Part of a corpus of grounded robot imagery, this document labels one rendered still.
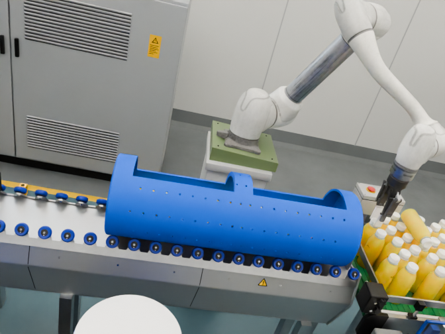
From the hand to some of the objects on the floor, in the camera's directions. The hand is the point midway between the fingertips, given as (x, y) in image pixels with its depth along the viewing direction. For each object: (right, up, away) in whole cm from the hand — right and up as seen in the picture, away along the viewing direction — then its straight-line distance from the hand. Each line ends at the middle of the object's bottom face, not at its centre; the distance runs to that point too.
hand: (378, 217), depth 170 cm
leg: (-42, -89, +52) cm, 112 cm away
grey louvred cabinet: (-220, +33, +170) cm, 280 cm away
